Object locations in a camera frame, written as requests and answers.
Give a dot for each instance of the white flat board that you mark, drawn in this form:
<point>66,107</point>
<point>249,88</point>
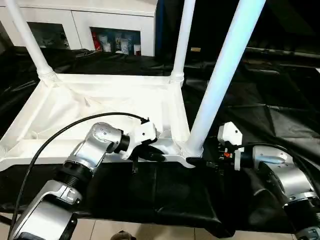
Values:
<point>318,71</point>

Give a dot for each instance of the long dark metal rod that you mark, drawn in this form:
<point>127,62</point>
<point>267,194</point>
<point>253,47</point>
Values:
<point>287,51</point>

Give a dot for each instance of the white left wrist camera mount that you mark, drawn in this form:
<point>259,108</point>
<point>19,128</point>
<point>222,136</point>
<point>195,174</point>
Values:
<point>142,137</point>

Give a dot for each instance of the black plastic mat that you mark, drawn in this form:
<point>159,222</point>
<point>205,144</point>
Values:
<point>175,195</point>

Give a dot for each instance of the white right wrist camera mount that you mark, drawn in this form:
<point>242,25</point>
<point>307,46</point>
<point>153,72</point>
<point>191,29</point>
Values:
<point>232,135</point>

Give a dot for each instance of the white cabinet with glass doors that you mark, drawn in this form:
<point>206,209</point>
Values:
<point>82,17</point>

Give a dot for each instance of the small white cup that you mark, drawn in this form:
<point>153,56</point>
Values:
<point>137,50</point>

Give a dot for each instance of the small tan tape piece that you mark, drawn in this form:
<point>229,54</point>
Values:
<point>195,49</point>

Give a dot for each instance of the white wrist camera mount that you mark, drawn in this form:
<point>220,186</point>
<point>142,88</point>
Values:
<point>232,135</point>
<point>142,137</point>

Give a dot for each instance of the black stand leg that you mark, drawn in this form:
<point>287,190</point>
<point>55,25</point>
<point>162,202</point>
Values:
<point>5,218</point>

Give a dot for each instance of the white plastic table top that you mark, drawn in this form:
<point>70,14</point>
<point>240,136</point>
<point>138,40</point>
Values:
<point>100,95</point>

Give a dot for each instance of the grey robot body part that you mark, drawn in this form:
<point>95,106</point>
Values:
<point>122,236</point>

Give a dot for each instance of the red bottle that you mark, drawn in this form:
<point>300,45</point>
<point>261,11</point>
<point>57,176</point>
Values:
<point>96,42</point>

